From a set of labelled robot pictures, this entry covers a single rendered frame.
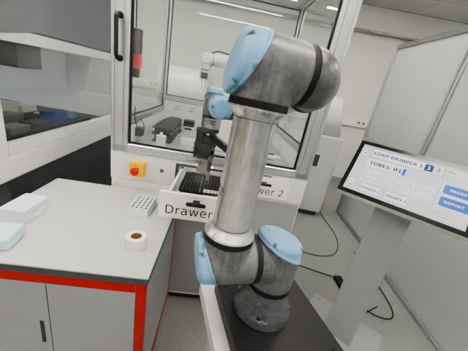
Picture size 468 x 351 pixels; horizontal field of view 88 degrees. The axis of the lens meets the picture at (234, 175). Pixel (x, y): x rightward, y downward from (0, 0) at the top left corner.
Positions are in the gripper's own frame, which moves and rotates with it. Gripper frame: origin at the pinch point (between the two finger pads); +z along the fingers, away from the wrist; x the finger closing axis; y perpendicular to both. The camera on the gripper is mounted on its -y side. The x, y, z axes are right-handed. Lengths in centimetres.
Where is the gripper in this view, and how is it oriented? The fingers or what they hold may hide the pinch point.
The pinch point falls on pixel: (208, 176)
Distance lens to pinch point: 102.1
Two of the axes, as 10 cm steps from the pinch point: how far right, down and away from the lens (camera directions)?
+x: 0.3, 3.6, -9.3
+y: -9.8, -1.5, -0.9
